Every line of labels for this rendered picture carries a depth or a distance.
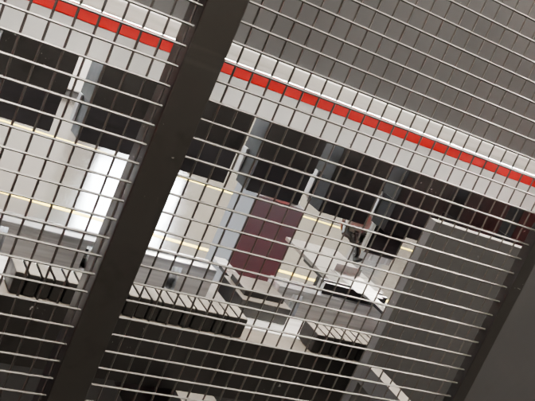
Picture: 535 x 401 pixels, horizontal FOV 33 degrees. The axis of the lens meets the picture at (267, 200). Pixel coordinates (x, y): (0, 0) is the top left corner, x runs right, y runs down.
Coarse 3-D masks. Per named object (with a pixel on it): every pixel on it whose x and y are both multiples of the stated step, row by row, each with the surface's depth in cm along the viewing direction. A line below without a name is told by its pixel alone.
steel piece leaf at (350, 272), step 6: (336, 264) 234; (342, 264) 234; (336, 270) 234; (348, 270) 236; (354, 270) 237; (360, 270) 237; (348, 276) 233; (354, 276) 236; (348, 282) 228; (354, 282) 230; (360, 288) 228; (366, 288) 230; (372, 288) 232
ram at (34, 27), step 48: (0, 0) 162; (48, 0) 165; (96, 48) 173; (144, 48) 176; (240, 96) 189; (288, 96) 194; (384, 144) 208; (432, 144) 214; (480, 192) 226; (528, 192) 233
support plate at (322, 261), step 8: (288, 240) 245; (296, 240) 247; (312, 248) 246; (328, 248) 253; (304, 256) 236; (312, 256) 238; (320, 256) 241; (336, 256) 248; (312, 264) 232; (320, 264) 234; (328, 264) 237; (344, 264) 244; (352, 264) 247; (328, 272) 230; (336, 280) 226; (368, 280) 239; (376, 288) 234
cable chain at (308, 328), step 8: (304, 328) 175; (312, 328) 173; (320, 328) 175; (328, 328) 177; (336, 328) 179; (320, 336) 171; (336, 336) 174; (344, 336) 176; (352, 336) 178; (360, 336) 180; (368, 336) 183; (304, 344) 174; (312, 344) 172; (320, 344) 172; (328, 344) 173; (352, 344) 176; (360, 344) 176; (328, 352) 174; (336, 352) 175; (344, 352) 175; (352, 352) 176; (360, 352) 177
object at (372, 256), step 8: (376, 224) 221; (368, 232) 222; (384, 232) 222; (368, 240) 222; (376, 240) 222; (384, 240) 223; (392, 240) 224; (360, 248) 224; (376, 248) 223; (392, 248) 225; (360, 256) 223; (368, 256) 224; (376, 256) 225; (384, 256) 225; (384, 264) 228
